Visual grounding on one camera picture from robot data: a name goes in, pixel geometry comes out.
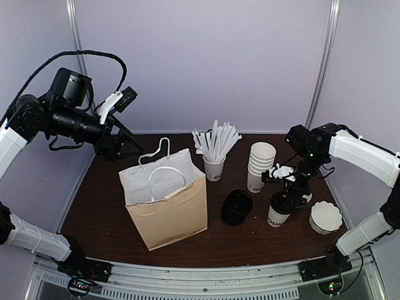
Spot brown paper bag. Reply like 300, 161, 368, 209
119, 148, 208, 251

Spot metal wall post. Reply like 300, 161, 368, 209
65, 0, 88, 76
305, 0, 341, 129

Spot black cup lid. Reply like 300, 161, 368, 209
270, 191, 295, 215

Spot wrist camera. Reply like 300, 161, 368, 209
96, 86, 138, 125
261, 164, 296, 184

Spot aluminium front rail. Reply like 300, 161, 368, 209
31, 243, 382, 300

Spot paper cup holding straws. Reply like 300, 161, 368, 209
203, 156, 226, 182

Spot stack of black lids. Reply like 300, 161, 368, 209
221, 189, 253, 226

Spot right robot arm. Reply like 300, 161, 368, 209
279, 123, 399, 276

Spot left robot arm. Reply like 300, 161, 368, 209
1, 67, 144, 278

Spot left metal wall post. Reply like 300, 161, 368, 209
65, 0, 88, 76

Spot bundle of wrapped straws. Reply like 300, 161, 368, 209
191, 119, 242, 163

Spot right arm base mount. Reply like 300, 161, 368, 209
297, 256, 353, 297

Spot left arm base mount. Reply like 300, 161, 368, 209
53, 258, 112, 299

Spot right metal wall post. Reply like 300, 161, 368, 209
305, 0, 341, 129

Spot white scalloped bowl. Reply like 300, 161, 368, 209
309, 201, 343, 235

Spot stack of white paper cups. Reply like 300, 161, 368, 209
247, 141, 276, 193

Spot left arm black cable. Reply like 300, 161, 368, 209
0, 49, 128, 126

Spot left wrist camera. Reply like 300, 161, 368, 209
96, 86, 138, 125

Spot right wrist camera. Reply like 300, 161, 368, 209
261, 164, 296, 184

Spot white paper coffee cup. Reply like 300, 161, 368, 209
267, 206, 291, 228

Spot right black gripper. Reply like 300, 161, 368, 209
283, 151, 328, 211

